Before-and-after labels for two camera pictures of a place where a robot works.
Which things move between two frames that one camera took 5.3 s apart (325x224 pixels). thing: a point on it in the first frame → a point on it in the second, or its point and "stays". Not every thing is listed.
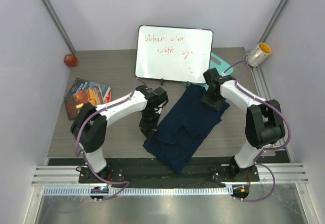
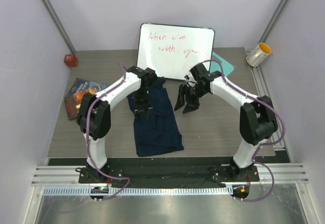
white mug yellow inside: [256, 56] stays
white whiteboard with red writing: [173, 54] stays
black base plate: [149, 176] stays
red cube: [70, 60] stays
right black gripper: [216, 105] → [191, 105]
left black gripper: [149, 129] → [147, 106]
